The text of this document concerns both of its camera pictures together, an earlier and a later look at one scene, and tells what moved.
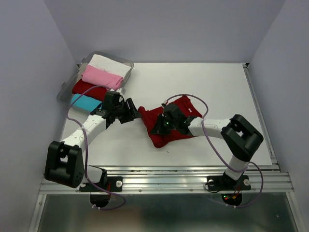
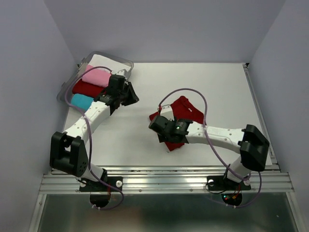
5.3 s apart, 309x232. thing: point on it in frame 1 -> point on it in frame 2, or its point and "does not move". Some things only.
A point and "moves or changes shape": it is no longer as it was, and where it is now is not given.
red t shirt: (150, 116) moves or changes shape
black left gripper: (133, 113) -> (133, 98)
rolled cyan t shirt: (85, 103) does not move
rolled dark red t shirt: (96, 92) does not move
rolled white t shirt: (109, 65) does not move
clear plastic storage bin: (96, 74) does not move
